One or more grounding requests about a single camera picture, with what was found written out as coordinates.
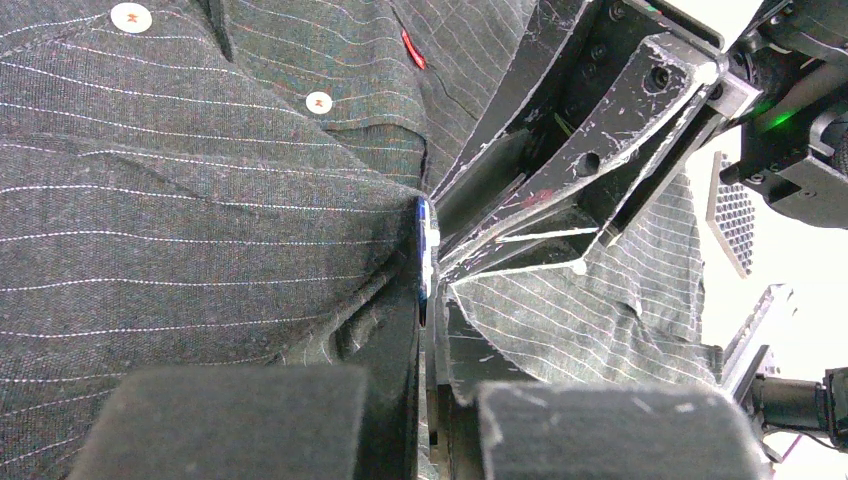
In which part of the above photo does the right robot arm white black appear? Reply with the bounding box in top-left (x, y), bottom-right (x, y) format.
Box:
top-left (434, 1), bottom-right (847, 283)

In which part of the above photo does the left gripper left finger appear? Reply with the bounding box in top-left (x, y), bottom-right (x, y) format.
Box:
top-left (285, 253), bottom-right (423, 479)

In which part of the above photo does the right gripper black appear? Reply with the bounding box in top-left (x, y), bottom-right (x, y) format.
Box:
top-left (430, 1), bottom-right (760, 283)

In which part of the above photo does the black pinstriped shirt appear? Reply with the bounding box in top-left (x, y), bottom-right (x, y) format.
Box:
top-left (0, 0), bottom-right (725, 480)

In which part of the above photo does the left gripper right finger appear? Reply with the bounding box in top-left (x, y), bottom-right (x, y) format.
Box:
top-left (427, 285), bottom-right (533, 479)

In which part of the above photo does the dark grey studded baseplate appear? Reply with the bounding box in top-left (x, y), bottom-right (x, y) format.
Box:
top-left (705, 151), bottom-right (755, 279)

